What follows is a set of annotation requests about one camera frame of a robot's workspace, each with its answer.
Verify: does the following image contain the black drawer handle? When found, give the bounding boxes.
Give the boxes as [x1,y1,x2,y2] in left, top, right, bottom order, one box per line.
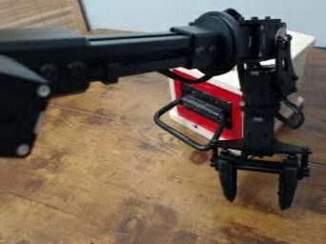
[154,84,234,151]

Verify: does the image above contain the red drawer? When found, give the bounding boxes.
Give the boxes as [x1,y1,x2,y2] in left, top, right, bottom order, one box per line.
[170,69,242,140]

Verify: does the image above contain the white wooden drawer box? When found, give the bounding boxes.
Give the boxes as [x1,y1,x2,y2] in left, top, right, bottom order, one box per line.
[165,30,317,156]

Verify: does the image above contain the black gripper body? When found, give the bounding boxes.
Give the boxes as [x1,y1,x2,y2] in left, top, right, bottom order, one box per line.
[209,118,313,179]

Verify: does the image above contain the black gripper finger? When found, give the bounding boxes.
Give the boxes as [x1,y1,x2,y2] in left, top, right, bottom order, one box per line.
[277,155,301,212]
[218,151,237,202]

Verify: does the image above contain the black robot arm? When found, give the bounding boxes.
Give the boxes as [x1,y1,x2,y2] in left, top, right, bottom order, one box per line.
[0,9,313,209]

